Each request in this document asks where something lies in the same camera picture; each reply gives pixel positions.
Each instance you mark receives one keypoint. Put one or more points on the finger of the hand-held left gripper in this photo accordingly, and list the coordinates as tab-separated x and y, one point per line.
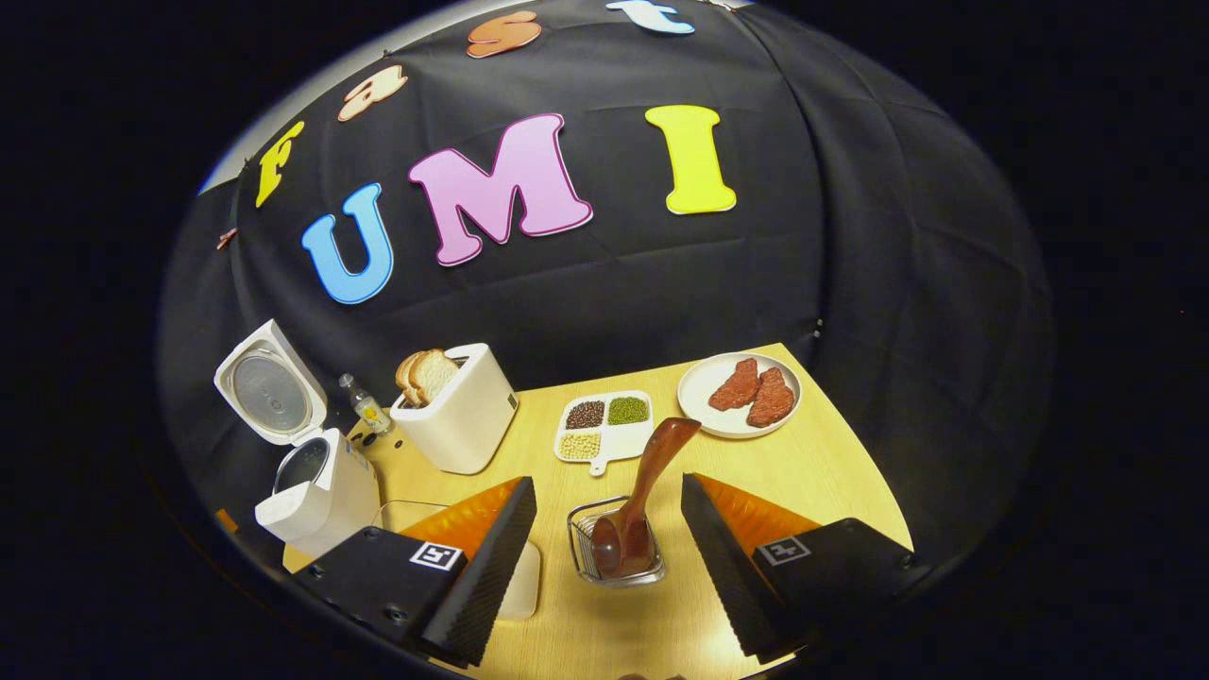
227	521

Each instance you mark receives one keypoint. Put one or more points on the clear plastic bottle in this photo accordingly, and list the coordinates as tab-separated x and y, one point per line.
366	408

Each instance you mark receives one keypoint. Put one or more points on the white divided bean dish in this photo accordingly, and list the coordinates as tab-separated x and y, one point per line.
609	436

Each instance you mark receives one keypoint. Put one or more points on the red clothes peg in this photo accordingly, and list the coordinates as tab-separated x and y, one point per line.
226	238

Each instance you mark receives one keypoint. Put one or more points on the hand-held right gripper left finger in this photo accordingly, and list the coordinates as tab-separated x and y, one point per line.
486	567

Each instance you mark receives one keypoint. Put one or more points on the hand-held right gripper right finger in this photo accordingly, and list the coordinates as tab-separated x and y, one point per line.
723	567

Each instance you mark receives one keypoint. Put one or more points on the white toaster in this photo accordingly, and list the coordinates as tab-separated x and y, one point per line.
463	416

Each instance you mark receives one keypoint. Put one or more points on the white round plate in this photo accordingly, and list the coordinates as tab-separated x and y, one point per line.
704	392

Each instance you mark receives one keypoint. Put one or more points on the black backdrop cloth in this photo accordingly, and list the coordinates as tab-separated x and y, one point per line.
661	283

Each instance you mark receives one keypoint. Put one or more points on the brown wooden spoon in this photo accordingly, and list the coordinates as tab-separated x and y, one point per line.
652	472

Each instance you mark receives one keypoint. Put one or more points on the toasted bread slice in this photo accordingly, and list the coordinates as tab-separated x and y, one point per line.
436	373
406	378

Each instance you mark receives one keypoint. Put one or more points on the white rice cooker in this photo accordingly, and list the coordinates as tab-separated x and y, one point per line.
331	501

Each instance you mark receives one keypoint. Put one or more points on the red meat slice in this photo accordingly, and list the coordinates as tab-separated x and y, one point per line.
737	385
773	401

